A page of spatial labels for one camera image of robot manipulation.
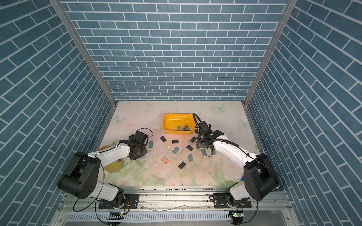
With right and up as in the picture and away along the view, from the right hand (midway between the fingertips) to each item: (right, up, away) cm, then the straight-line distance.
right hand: (204, 142), depth 88 cm
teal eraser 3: (0, -8, +5) cm, 9 cm away
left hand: (-39, -8, +4) cm, 40 cm away
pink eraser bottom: (-25, -12, +1) cm, 28 cm away
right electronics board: (+16, -37, -15) cm, 43 cm away
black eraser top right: (-7, 0, +11) cm, 13 cm away
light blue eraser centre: (-19, -6, +5) cm, 21 cm away
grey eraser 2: (-12, +7, +14) cm, 20 cm away
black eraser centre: (-10, -5, +6) cm, 12 cm away
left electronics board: (-48, -35, -16) cm, 62 cm away
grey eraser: (-18, +8, +17) cm, 26 cm away
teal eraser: (-36, -3, +8) cm, 37 cm away
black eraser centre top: (-19, -1, +8) cm, 21 cm away
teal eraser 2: (-9, -11, +3) cm, 14 cm away
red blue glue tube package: (+22, -20, -6) cm, 30 cm away
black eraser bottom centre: (-15, -15, -2) cm, 21 cm away
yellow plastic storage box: (-24, +12, +20) cm, 34 cm away
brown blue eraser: (-13, +8, +15) cm, 21 cm away
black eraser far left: (-28, 0, +11) cm, 30 cm away
